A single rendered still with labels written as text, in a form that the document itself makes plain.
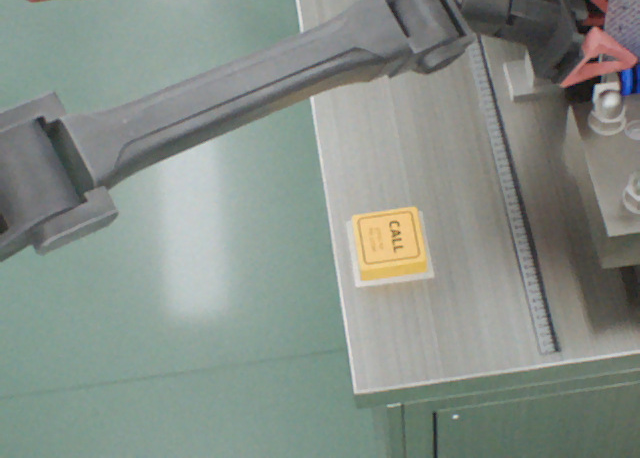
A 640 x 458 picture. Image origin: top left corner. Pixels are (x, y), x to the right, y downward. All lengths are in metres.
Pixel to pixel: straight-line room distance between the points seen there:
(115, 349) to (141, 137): 1.40
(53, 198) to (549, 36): 0.51
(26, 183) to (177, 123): 0.13
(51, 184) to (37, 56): 1.87
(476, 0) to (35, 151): 0.43
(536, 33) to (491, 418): 0.42
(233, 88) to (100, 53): 1.77
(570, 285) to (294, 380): 1.03
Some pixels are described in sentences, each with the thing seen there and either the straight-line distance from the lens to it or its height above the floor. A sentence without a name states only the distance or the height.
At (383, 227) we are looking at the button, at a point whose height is 0.92.
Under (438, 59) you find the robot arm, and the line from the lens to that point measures 1.14.
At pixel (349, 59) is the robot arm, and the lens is 1.09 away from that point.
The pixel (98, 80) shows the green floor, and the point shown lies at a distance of 2.74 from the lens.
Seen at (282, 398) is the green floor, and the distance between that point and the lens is 2.27.
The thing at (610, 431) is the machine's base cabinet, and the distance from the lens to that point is 1.48.
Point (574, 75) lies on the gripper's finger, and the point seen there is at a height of 1.08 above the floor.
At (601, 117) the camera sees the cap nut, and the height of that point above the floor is 1.05.
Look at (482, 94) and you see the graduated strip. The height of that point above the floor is 0.90.
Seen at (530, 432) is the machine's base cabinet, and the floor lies 0.73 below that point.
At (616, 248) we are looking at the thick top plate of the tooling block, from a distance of 1.23.
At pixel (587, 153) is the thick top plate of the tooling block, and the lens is 1.26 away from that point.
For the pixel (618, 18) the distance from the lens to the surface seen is 1.28.
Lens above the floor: 2.04
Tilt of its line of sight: 57 degrees down
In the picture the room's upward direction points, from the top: 9 degrees counter-clockwise
